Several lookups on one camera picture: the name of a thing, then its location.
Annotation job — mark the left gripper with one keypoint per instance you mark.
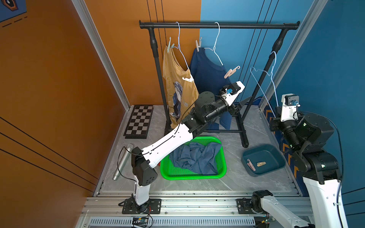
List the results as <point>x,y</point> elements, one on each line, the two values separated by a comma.
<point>235,109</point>

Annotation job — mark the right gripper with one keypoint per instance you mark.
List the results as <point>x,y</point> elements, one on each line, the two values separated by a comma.
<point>274,126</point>

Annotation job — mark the light pink clothespin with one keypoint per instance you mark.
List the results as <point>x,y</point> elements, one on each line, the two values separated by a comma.
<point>231,72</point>

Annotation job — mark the light blue hanger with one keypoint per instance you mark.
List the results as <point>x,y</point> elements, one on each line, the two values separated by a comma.
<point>270,74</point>

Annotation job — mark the navy blue t-shirt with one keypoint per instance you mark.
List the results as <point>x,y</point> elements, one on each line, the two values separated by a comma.
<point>207,75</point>

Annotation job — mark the cream yellow clothespin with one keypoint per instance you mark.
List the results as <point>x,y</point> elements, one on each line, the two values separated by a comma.
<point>259,164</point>

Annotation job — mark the salmon pink clothespin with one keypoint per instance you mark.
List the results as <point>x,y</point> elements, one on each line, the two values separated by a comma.
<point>250,164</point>

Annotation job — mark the white wire hanger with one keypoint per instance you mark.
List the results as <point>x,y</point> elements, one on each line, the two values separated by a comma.
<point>215,44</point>
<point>179,45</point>

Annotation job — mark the light blue t-shirt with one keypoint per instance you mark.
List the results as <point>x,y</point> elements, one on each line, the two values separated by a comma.
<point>197,158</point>

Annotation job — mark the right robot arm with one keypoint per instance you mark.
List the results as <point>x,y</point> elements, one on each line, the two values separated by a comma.
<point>321,174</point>

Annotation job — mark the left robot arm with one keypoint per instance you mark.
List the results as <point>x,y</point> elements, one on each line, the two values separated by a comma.
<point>206,109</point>

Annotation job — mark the teal plastic tub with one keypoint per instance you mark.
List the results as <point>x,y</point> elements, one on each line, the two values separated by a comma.
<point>263,153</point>

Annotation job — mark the white clothespin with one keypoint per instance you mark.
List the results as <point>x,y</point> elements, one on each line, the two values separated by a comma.
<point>190,79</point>

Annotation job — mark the yellow printed t-shirt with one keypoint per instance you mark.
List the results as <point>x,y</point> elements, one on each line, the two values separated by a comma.
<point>180,94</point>

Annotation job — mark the green plastic basket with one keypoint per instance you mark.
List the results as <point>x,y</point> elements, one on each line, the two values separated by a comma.
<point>170,172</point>

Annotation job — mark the beige clothespin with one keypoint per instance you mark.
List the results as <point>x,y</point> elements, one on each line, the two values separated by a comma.
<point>198,44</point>

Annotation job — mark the pale green clothespin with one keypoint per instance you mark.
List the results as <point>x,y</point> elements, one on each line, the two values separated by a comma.
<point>170,45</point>

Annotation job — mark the black white checkerboard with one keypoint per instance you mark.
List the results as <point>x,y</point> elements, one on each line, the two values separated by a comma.
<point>139,122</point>

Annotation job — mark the silver metal cylinder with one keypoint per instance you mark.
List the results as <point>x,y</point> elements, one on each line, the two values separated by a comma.
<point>123,158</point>

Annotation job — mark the black clothes rack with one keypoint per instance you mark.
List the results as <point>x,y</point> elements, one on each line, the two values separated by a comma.
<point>151,26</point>

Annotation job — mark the left green circuit board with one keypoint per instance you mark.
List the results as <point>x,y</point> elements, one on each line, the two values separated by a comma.
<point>140,222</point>

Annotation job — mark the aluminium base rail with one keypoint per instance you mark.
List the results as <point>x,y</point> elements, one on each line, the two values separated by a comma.
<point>188,204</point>

